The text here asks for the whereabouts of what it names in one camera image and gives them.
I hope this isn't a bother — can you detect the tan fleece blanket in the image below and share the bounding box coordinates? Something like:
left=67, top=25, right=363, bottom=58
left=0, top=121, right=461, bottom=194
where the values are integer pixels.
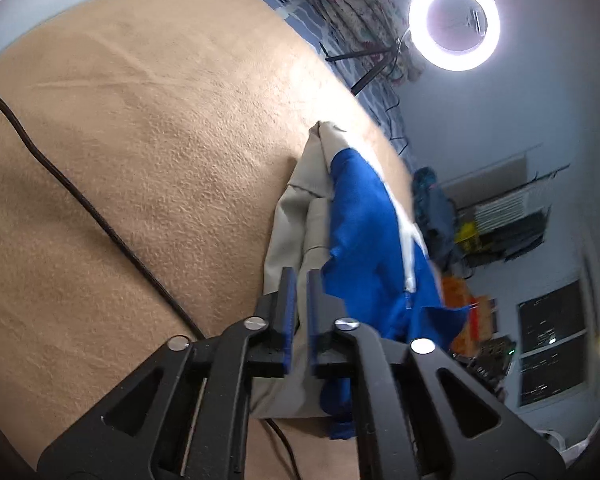
left=0, top=0, right=416, bottom=480

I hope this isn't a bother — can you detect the thin black cable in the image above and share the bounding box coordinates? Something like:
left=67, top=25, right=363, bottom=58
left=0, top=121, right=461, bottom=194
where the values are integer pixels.
left=377, top=92, right=412, bottom=157

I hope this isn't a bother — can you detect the orange cloth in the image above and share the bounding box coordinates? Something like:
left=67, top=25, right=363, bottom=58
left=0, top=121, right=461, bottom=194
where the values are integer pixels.
left=439, top=274, right=476, bottom=357

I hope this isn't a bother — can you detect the dark blue clothes pile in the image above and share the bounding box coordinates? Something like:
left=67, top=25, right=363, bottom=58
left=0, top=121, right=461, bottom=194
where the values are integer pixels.
left=411, top=166, right=470, bottom=272

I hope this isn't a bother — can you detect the blue striped bed sheet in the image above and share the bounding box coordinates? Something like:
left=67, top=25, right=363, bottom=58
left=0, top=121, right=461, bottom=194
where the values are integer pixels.
left=240, top=0, right=412, bottom=157

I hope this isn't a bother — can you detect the phone holder clip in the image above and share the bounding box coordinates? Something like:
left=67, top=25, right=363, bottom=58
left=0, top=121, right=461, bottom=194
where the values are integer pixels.
left=466, top=6, right=487, bottom=35

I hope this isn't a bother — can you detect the white slatted unit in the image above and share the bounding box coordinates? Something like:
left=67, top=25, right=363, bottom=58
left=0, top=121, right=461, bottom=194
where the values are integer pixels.
left=472, top=175, right=555, bottom=235

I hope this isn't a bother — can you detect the floral quilt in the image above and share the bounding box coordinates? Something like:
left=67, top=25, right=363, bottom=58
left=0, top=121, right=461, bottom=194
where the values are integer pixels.
left=307, top=0, right=426, bottom=82

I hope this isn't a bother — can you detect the white ring light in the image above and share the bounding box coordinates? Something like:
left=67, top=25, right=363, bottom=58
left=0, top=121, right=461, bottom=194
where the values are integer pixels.
left=409, top=0, right=502, bottom=72

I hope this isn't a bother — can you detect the black electronic device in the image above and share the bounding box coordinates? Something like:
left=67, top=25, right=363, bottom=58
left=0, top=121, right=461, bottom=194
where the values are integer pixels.
left=467, top=336, right=517, bottom=401

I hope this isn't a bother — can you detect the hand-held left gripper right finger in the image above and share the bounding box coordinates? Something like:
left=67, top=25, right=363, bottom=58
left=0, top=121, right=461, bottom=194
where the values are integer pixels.
left=306, top=269, right=568, bottom=480

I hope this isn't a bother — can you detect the black tripod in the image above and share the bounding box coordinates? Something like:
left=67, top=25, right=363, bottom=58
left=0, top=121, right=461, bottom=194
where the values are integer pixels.
left=320, top=30, right=412, bottom=97

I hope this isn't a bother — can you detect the yellow bag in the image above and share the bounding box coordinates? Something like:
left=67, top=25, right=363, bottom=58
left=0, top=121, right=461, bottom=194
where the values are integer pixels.
left=454, top=221, right=482, bottom=252

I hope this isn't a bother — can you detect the beige panel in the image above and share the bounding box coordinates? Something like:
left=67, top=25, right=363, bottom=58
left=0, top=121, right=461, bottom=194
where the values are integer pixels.
left=439, top=152, right=531, bottom=207

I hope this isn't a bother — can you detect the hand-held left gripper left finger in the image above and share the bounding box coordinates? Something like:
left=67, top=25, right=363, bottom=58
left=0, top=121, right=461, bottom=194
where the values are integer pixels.
left=37, top=267, right=298, bottom=480

